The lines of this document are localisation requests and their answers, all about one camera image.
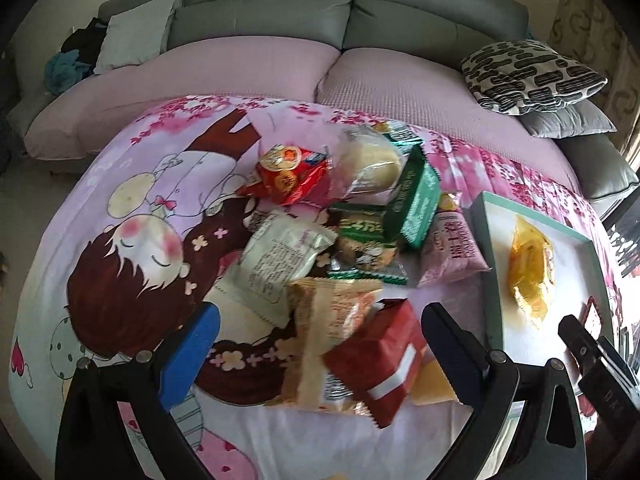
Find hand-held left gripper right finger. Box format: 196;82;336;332
421;302;588;480

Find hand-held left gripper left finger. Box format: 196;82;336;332
55;304;223;480

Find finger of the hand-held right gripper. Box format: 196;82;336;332
557;314;626;378

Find pale yellow pudding cup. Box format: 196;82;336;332
410;357;458;406

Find red packet with white stripe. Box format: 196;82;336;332
322;299;428;428

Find yellow snack packet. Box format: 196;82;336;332
507;214;556;328

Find teal-edged white box tray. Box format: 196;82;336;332
470;191;616;361

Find beige and orange snack packet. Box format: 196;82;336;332
265;277;383;411

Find green snack packet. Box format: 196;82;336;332
385;145;442;251

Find red round-print snack packet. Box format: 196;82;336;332
236;143;333;206

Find pink snack packet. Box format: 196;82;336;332
417;191;491;288

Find white snack packet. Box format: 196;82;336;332
210;210;338;323

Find dark green biscuit packet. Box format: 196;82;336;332
327;202;411;288

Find printed pink blanket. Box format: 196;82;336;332
7;92;631;480

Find clear bread packet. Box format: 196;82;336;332
327;125;408;208

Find small green and white packet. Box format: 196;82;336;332
385;121;426;153

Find black and white patterned pillow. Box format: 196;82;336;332
460;39;608;115

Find pink sofa cover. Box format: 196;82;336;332
24;37;591;201

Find teal cloth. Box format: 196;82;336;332
44;50;96;96

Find light grey pillow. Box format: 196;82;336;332
94;0;179;73

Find patterned curtain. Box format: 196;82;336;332
547;0;640;161

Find dark clothes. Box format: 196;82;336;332
60;17;108;68

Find grey sofa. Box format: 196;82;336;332
7;0;640;211

